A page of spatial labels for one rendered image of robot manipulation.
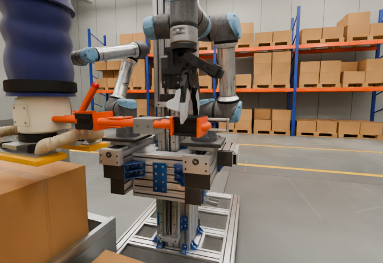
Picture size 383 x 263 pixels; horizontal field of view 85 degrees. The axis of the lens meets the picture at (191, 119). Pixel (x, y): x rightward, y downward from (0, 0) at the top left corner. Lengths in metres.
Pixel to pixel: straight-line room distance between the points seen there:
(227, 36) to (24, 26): 0.76
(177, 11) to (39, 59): 0.51
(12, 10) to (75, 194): 0.77
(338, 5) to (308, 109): 3.84
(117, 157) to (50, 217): 0.38
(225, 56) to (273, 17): 8.58
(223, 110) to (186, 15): 0.62
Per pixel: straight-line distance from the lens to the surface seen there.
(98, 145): 0.92
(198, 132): 0.53
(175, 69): 0.56
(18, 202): 1.03
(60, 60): 0.90
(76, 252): 1.23
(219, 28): 1.04
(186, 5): 0.60
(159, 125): 0.59
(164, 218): 1.55
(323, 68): 8.14
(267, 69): 7.84
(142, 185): 1.35
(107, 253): 1.24
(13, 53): 0.91
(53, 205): 1.12
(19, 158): 0.85
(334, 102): 9.56
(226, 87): 1.08
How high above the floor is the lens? 1.28
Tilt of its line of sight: 6 degrees down
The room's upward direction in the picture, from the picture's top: straight up
